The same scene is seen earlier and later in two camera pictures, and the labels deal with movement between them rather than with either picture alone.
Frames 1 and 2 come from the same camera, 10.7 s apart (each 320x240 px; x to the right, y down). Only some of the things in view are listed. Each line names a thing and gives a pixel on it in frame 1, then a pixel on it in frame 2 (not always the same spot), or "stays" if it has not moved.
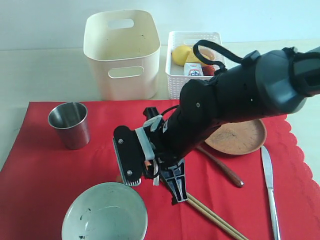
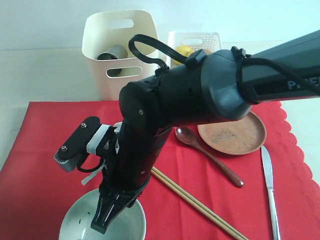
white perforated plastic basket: (175, 74) stays
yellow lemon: (180, 54) stays
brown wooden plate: (239, 137) stays
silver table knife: (268, 166) stays
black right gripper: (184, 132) to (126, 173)
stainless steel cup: (70, 120) to (114, 52)
